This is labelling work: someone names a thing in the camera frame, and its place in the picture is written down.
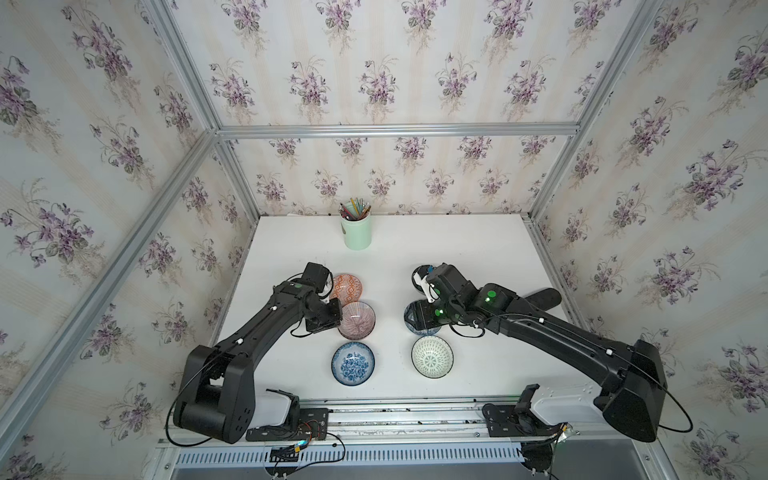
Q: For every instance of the orange patterned bowl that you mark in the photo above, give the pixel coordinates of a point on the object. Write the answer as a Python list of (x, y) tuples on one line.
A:
[(347, 288)]

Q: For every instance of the black petal patterned bowl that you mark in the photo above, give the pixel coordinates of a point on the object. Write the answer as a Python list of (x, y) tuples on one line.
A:
[(418, 277)]

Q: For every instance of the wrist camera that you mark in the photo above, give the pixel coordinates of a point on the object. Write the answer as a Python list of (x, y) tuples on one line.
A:
[(441, 282), (318, 277)]

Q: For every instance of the pink striped bowl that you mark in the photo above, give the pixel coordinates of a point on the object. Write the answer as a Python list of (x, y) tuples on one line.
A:
[(358, 321)]

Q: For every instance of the green triangle patterned bowl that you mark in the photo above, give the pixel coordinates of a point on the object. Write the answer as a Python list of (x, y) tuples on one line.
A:
[(432, 357)]

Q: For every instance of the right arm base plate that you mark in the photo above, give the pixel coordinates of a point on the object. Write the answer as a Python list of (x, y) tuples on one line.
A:
[(518, 420)]

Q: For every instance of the light green cup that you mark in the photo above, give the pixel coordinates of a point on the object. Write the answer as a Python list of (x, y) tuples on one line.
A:
[(357, 234)]

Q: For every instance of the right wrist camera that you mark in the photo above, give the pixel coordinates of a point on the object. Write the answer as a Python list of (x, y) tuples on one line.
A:
[(441, 282)]

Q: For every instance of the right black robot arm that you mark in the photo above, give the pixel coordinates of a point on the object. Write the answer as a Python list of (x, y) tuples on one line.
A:
[(632, 380)]

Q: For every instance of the aluminium rail frame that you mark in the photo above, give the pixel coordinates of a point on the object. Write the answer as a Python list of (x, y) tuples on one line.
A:
[(448, 438)]

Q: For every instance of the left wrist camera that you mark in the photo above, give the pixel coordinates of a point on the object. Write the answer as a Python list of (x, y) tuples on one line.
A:
[(318, 277)]

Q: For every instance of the blue floral bowl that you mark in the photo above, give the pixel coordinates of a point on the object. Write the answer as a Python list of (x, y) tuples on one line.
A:
[(352, 364)]

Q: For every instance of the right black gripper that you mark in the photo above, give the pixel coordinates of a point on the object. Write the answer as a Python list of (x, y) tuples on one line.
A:
[(421, 319)]

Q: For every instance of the blue damask patterned bowl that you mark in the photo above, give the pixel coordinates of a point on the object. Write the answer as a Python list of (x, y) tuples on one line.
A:
[(419, 318)]

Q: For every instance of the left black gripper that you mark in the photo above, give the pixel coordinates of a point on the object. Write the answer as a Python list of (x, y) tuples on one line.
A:
[(336, 320)]

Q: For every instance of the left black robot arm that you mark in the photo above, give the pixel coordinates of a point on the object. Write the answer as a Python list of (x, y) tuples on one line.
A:
[(217, 398)]

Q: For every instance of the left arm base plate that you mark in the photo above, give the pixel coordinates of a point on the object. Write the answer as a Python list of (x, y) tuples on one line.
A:
[(280, 416)]

